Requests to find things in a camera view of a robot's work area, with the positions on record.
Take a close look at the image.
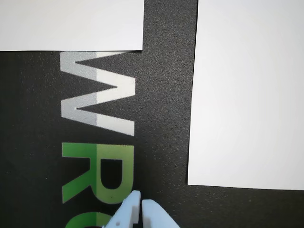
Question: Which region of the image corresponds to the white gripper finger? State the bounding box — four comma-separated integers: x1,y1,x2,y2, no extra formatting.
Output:
103,190,142,228
141,199,181,228

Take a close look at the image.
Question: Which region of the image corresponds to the white paper sheet marked HOME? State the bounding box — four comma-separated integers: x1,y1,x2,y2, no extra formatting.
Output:
187,0,304,190

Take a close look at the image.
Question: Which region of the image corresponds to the white paper sheet marked 1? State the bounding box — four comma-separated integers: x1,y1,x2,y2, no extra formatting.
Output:
0,0,145,52

